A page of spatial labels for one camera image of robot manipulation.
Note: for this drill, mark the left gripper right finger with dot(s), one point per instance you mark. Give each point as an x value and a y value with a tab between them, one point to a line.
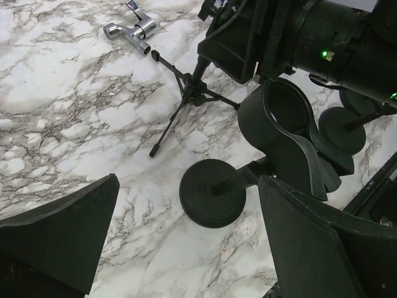
321	251

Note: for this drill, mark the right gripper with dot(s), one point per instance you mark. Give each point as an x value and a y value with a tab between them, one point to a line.
271	26

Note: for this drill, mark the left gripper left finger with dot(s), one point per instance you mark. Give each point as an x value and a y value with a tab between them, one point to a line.
54	250

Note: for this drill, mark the black tripod shock-mount stand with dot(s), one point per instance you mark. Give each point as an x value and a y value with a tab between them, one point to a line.
193	89

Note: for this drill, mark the black round-base mic stand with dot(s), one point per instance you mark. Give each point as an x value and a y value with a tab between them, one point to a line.
276	119

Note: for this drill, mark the black stand of pink microphone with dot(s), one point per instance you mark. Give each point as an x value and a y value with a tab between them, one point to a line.
343	129

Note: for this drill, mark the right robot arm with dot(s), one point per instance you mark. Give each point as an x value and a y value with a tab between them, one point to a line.
350	47

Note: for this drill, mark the black stand of white microphone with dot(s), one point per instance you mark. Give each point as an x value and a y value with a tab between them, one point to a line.
357	103

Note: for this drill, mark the chrome faucet tap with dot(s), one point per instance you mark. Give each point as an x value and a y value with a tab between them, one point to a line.
137	35

